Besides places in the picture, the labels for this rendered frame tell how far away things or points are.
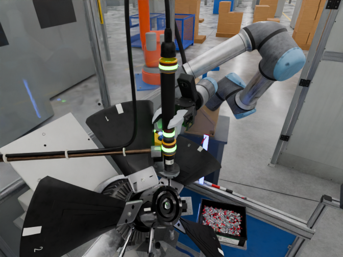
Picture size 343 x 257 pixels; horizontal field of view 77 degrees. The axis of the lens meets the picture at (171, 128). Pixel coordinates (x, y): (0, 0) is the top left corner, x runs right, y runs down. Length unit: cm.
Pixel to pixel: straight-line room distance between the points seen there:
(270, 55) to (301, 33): 776
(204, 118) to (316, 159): 171
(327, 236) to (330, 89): 126
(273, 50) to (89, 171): 80
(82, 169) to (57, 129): 17
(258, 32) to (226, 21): 883
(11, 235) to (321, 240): 220
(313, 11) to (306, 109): 634
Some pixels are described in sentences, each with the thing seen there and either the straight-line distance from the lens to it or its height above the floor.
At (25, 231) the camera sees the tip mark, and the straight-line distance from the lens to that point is 57.
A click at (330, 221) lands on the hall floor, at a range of 255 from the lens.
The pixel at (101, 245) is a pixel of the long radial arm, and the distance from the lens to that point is 75.
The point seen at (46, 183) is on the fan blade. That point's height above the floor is 142.
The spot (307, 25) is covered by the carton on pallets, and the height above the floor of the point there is 70.
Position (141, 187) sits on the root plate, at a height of 123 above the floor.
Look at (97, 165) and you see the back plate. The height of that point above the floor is 119.
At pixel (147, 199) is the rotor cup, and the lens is 67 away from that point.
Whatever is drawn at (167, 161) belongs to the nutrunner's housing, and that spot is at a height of 131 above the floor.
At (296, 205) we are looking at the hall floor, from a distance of 251.
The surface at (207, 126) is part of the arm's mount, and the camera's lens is 130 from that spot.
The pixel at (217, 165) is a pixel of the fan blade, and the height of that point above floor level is 115.
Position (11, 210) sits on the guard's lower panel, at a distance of 132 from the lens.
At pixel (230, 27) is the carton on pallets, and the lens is 976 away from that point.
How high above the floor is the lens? 177
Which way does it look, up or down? 34 degrees down
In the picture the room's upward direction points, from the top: straight up
